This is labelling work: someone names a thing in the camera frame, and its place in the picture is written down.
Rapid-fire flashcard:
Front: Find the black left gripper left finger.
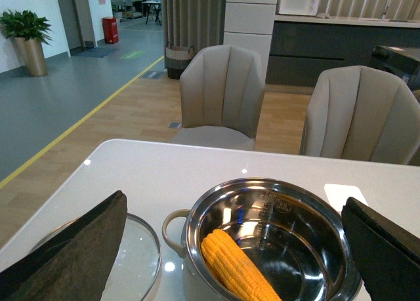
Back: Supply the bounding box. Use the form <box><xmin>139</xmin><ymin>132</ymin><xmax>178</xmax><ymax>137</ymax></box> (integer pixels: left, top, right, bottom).
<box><xmin>1</xmin><ymin>191</ymin><xmax>127</xmax><ymax>300</ymax></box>

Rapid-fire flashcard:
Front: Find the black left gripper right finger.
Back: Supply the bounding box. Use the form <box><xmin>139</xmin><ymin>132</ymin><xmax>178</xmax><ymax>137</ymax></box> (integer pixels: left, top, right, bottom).
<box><xmin>341</xmin><ymin>197</ymin><xmax>419</xmax><ymax>300</ymax></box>

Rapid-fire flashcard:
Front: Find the glass pot lid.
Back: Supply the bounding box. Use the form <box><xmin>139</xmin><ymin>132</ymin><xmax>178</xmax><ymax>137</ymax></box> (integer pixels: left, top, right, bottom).
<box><xmin>29</xmin><ymin>212</ymin><xmax>163</xmax><ymax>301</ymax></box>

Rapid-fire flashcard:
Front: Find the yellow corn cob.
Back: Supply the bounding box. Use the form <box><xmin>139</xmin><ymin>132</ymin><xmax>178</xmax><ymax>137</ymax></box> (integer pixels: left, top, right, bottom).
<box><xmin>201</xmin><ymin>230</ymin><xmax>281</xmax><ymax>300</ymax></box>

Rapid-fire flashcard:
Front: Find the white electric cooking pot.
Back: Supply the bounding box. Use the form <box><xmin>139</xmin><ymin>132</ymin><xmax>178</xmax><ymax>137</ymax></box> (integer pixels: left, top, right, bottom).
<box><xmin>163</xmin><ymin>178</ymin><xmax>362</xmax><ymax>300</ymax></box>

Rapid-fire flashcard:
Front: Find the beige chair right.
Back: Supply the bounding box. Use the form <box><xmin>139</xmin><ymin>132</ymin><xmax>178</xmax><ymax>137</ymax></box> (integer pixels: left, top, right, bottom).
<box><xmin>299</xmin><ymin>66</ymin><xmax>419</xmax><ymax>165</ymax></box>

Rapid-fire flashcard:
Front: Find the beige chair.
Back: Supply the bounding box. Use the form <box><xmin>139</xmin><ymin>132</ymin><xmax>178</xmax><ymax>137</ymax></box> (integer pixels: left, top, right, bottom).
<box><xmin>299</xmin><ymin>66</ymin><xmax>419</xmax><ymax>165</ymax></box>
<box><xmin>171</xmin><ymin>45</ymin><xmax>265</xmax><ymax>151</ymax></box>

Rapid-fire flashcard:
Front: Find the black appliance box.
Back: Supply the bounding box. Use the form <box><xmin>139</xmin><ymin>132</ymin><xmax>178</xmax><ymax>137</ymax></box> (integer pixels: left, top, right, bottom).
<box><xmin>369</xmin><ymin>46</ymin><xmax>419</xmax><ymax>91</ymax></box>

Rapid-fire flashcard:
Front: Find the dark kitchen counter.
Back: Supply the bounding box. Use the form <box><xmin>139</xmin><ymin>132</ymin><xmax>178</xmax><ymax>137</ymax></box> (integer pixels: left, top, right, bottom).
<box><xmin>266</xmin><ymin>17</ymin><xmax>419</xmax><ymax>87</ymax></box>

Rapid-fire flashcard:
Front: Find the woven basket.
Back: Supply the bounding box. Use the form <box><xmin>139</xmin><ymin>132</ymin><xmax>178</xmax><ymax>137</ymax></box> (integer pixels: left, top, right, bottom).
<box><xmin>165</xmin><ymin>41</ymin><xmax>195</xmax><ymax>79</ymax></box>

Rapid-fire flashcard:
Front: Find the beige chair left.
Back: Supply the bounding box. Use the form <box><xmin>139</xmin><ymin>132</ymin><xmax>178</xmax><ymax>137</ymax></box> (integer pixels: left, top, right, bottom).
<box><xmin>171</xmin><ymin>45</ymin><xmax>265</xmax><ymax>151</ymax></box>

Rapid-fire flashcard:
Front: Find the potted green plant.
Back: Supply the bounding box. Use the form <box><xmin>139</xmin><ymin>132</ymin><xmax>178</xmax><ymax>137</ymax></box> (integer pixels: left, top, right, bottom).
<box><xmin>1</xmin><ymin>9</ymin><xmax>51</xmax><ymax>77</ymax></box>

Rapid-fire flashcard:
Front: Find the red box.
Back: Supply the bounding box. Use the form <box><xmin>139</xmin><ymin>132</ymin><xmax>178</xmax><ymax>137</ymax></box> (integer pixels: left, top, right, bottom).
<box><xmin>102</xmin><ymin>17</ymin><xmax>119</xmax><ymax>44</ymax></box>

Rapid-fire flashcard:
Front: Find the white microwave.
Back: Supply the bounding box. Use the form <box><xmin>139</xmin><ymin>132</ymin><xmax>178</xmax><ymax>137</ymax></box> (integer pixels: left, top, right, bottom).
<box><xmin>276</xmin><ymin>0</ymin><xmax>320</xmax><ymax>16</ymax></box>

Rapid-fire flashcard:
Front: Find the grey slatted curtain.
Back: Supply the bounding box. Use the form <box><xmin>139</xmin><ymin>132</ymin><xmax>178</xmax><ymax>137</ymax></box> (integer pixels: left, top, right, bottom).
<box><xmin>161</xmin><ymin>0</ymin><xmax>226</xmax><ymax>52</ymax></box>

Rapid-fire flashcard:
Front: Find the white drawer cabinet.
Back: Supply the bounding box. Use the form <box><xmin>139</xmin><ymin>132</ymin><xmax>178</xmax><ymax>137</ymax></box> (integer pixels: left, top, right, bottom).
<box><xmin>223</xmin><ymin>0</ymin><xmax>277</xmax><ymax>75</ymax></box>

